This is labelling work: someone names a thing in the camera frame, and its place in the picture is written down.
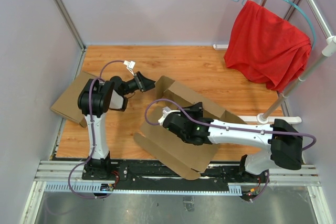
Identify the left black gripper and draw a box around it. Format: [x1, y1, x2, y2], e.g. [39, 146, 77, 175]
[122, 71, 161, 96]

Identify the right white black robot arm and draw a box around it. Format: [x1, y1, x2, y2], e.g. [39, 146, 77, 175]
[158, 102, 303, 182]

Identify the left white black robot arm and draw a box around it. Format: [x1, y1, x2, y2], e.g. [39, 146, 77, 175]
[78, 71, 155, 180]

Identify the folded brown cardboard box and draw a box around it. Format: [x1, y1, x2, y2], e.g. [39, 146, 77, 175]
[50, 71, 94, 128]

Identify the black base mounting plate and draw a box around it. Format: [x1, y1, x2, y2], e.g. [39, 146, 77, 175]
[90, 159, 267, 191]

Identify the red cloth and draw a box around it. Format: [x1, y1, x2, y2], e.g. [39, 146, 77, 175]
[224, 0, 312, 92]

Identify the white clothes rack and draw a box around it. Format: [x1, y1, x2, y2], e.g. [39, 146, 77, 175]
[213, 0, 336, 124]

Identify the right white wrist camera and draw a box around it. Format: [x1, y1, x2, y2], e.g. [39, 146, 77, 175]
[158, 106, 176, 126]

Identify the grey slotted cable duct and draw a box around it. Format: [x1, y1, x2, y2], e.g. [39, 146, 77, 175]
[44, 182, 242, 196]

